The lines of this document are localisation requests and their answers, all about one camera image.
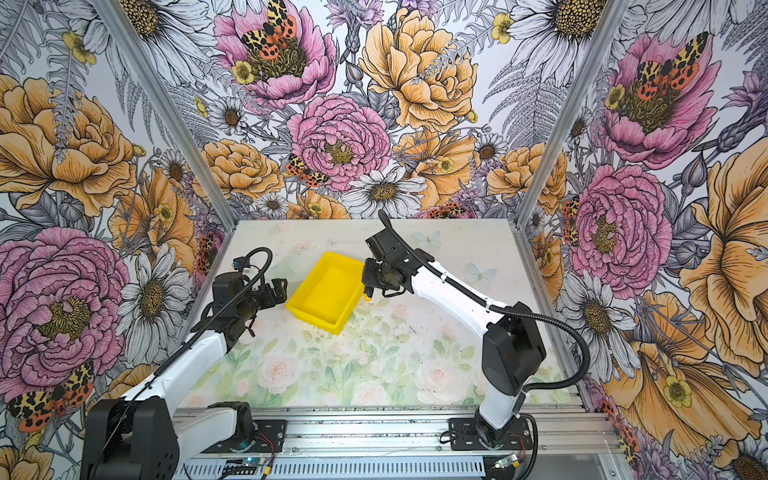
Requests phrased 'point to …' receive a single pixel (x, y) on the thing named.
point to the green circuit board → (243, 466)
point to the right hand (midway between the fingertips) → (367, 286)
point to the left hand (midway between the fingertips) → (272, 292)
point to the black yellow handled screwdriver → (367, 298)
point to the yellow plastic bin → (328, 294)
